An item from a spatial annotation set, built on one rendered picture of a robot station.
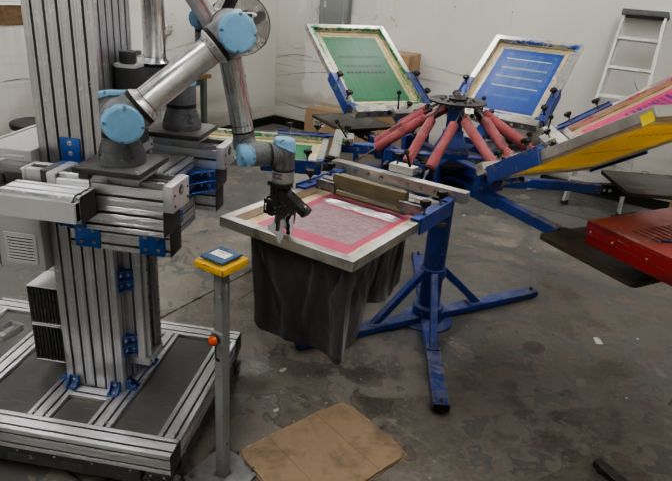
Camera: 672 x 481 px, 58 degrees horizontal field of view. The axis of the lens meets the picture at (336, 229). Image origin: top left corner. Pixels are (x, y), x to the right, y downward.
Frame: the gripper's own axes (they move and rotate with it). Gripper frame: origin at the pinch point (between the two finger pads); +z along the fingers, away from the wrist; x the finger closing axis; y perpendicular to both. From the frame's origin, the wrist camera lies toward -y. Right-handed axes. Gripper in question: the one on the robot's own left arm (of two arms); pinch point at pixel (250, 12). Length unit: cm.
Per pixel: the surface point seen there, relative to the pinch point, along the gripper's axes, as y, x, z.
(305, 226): 60, 79, -49
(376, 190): 52, 88, -12
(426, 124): 37, 76, 52
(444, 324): 153, 110, 74
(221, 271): 63, 78, -94
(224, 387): 114, 81, -88
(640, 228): 32, 184, 3
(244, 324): 167, 19, 2
